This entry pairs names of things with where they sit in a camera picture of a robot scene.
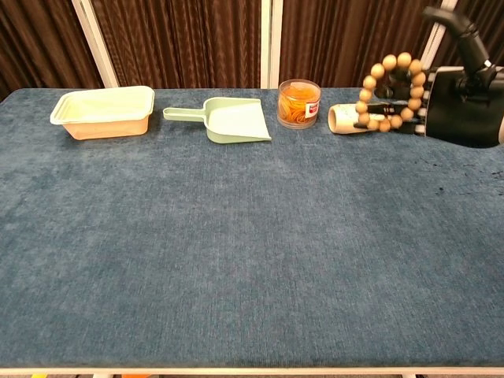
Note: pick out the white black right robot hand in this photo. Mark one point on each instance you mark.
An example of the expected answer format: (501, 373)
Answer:
(460, 110)

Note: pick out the dark brown pleated curtain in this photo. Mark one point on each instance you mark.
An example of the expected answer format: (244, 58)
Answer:
(488, 23)
(177, 39)
(346, 35)
(39, 39)

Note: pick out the beige squeeze sauce bottle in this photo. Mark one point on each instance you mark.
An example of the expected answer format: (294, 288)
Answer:
(342, 118)

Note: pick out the clear jar of rubber bands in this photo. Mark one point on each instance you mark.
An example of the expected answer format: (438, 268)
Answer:
(295, 104)

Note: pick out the mint green dustpan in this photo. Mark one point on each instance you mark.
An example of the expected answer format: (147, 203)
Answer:
(236, 118)

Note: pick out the blue fabric table mat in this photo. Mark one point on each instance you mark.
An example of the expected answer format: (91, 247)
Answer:
(236, 236)

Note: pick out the cream rectangular plastic tray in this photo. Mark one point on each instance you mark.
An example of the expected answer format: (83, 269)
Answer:
(102, 108)

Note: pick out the white screen frame post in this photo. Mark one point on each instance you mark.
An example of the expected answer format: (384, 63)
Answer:
(436, 39)
(271, 43)
(94, 43)

